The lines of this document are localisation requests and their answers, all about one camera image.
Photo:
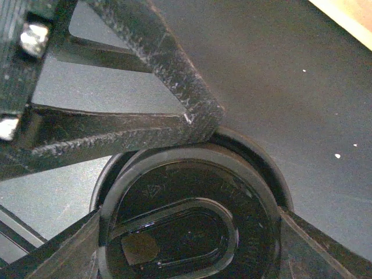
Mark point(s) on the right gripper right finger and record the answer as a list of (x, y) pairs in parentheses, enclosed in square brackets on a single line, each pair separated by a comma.
[(307, 252)]

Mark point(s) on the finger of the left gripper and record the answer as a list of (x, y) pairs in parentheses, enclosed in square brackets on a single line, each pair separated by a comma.
[(50, 137)]

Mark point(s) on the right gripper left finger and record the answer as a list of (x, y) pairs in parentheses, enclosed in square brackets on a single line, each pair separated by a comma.
[(70, 254)]

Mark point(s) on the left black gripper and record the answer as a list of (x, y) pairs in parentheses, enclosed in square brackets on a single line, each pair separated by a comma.
[(26, 27)]

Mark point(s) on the orange paper bag white handles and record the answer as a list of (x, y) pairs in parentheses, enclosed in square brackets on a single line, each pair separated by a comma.
[(352, 15)]

